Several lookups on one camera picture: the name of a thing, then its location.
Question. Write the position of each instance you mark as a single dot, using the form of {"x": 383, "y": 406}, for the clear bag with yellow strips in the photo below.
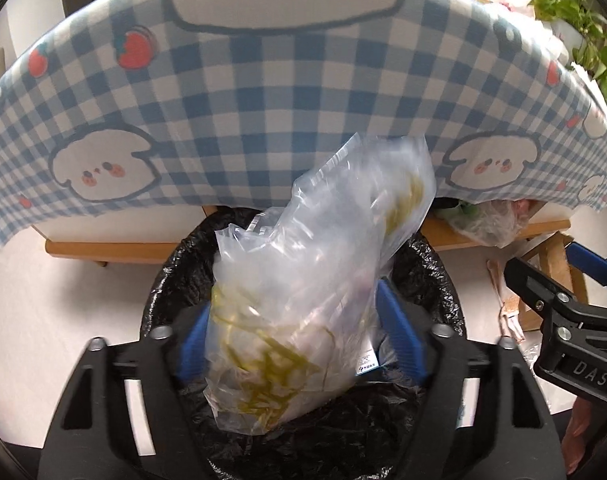
{"x": 293, "y": 299}

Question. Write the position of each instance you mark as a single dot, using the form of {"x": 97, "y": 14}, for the right hand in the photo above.
{"x": 582, "y": 434}

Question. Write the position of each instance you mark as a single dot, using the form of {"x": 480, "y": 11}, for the blue checkered cartoon tablecloth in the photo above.
{"x": 143, "y": 103}

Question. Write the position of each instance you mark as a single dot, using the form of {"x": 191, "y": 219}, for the green potted plant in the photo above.
{"x": 591, "y": 26}

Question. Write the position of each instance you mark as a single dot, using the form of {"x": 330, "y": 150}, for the clear plastic bag under table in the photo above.
{"x": 494, "y": 224}

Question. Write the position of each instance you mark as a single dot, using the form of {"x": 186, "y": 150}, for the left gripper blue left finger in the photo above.
{"x": 192, "y": 325}

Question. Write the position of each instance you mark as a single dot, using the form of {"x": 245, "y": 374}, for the torn paper strip on floor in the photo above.
{"x": 508, "y": 303}

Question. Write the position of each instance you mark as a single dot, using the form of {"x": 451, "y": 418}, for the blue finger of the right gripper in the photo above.
{"x": 587, "y": 262}

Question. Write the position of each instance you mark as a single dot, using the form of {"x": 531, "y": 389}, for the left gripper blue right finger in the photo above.
{"x": 404, "y": 339}

